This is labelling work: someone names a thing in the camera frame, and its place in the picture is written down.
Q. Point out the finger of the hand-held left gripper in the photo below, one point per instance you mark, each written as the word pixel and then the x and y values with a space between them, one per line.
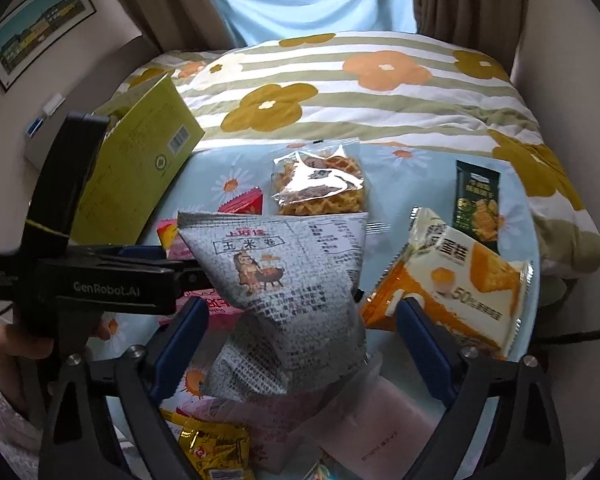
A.
pixel 195 276
pixel 142 252

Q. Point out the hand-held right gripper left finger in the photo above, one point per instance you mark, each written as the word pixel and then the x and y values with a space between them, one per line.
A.
pixel 180 345

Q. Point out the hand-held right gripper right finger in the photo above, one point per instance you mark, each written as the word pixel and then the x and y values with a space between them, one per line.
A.
pixel 420 342

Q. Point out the orange and white cake packet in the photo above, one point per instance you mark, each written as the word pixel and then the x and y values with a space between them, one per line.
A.
pixel 460 280

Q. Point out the grey printed snack packet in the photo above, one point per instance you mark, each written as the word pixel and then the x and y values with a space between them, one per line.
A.
pixel 290 310

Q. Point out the yellow-green cardboard box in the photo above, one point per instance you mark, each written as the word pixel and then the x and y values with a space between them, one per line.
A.
pixel 145 150

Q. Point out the dark green snack packet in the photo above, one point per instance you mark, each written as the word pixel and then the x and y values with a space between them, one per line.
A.
pixel 477 205

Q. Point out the person's left forearm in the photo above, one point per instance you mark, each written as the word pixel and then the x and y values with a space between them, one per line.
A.
pixel 2 410

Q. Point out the person's left hand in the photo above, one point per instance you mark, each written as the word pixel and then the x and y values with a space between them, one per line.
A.
pixel 10 342

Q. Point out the pink and yellow snack packet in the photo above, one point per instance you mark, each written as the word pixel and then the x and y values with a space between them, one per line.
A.
pixel 167 240

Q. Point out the red snack packet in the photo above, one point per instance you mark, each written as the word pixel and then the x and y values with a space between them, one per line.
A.
pixel 242 202

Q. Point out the pale pink flat packet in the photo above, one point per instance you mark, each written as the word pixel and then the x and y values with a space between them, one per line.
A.
pixel 390 425

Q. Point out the light blue daisy blanket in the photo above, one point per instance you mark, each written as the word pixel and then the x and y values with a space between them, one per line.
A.
pixel 215 160

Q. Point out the white and pink packet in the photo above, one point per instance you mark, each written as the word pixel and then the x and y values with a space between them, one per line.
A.
pixel 275 435

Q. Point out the white and blue box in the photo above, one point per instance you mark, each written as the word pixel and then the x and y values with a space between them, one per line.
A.
pixel 40 145

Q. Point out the clear waffle snack packet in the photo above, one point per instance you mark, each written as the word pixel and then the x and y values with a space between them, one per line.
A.
pixel 320 185

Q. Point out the striped flower pillow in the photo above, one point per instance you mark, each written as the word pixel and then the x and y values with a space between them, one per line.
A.
pixel 380 105

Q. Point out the brown curtain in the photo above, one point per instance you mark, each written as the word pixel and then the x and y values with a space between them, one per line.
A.
pixel 460 5
pixel 170 0

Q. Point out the framed wall picture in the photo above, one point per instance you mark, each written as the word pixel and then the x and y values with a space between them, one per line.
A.
pixel 35 25

